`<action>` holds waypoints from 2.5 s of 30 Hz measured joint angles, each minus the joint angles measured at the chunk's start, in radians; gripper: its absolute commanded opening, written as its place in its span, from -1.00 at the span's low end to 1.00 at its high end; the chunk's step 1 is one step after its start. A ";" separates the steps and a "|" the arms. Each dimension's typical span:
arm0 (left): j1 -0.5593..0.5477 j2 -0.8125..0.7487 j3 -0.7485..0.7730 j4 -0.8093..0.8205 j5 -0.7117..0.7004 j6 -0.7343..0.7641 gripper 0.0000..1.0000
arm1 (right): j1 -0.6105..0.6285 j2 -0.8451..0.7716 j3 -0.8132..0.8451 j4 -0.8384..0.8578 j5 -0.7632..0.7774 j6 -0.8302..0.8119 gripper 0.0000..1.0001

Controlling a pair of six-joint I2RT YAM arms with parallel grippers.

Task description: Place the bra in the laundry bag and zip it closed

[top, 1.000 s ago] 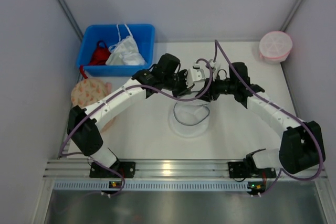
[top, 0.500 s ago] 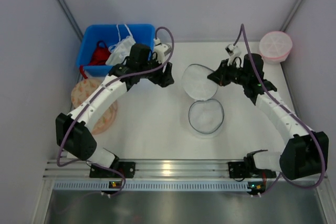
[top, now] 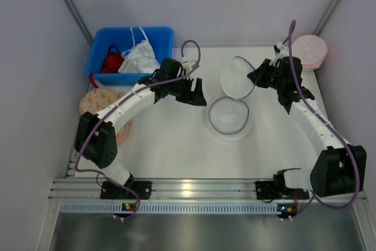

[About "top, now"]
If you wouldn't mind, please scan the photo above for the red bra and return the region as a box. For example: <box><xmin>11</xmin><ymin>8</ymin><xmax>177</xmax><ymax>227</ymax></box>
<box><xmin>85</xmin><ymin>45</ymin><xmax>124</xmax><ymax>89</ymax></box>

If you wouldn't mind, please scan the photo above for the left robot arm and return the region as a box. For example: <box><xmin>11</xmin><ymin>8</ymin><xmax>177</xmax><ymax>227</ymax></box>
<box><xmin>75</xmin><ymin>58</ymin><xmax>207</xmax><ymax>186</ymax></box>

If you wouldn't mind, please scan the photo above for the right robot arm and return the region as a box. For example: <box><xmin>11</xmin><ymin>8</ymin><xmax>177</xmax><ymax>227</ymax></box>
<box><xmin>247</xmin><ymin>56</ymin><xmax>367</xmax><ymax>198</ymax></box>

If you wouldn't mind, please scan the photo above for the pink trimmed mesh laundry bag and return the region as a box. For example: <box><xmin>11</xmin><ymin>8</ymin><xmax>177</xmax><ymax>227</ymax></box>
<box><xmin>292</xmin><ymin>35</ymin><xmax>328</xmax><ymax>72</ymax></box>

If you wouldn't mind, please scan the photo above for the white bra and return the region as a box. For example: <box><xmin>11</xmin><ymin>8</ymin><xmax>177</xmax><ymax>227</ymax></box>
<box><xmin>118</xmin><ymin>27</ymin><xmax>160</xmax><ymax>73</ymax></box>

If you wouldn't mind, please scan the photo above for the floral patterned bra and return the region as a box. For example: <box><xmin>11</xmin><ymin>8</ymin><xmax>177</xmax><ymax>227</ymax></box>
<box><xmin>79</xmin><ymin>88</ymin><xmax>132</xmax><ymax>146</ymax></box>

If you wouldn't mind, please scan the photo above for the blue plastic bin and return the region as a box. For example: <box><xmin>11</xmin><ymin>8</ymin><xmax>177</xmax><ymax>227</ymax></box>
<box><xmin>85</xmin><ymin>26</ymin><xmax>174</xmax><ymax>86</ymax></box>

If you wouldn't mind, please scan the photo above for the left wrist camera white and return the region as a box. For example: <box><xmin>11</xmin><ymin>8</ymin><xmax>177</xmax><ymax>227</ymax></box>
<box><xmin>182</xmin><ymin>60</ymin><xmax>199</xmax><ymax>74</ymax></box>

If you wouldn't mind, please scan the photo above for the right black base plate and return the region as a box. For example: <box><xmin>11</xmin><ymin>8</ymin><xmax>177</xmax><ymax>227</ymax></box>
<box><xmin>255</xmin><ymin>180</ymin><xmax>310</xmax><ymax>200</ymax></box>

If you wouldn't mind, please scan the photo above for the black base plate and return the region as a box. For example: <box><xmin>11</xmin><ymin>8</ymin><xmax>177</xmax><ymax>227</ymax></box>
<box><xmin>100</xmin><ymin>180</ymin><xmax>152</xmax><ymax>200</ymax></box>
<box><xmin>255</xmin><ymin>180</ymin><xmax>310</xmax><ymax>200</ymax></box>

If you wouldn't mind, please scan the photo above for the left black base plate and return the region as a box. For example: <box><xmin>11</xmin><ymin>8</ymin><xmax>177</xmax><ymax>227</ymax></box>
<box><xmin>100</xmin><ymin>180</ymin><xmax>152</xmax><ymax>200</ymax></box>

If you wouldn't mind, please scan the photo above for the aluminium mounting rail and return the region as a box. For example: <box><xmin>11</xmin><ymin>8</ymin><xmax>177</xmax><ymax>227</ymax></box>
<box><xmin>48</xmin><ymin>178</ymin><xmax>368</xmax><ymax>205</ymax></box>

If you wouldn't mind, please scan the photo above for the slotted cable duct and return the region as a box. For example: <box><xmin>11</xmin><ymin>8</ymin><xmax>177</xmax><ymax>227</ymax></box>
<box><xmin>60</xmin><ymin>202</ymin><xmax>295</xmax><ymax>215</ymax></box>

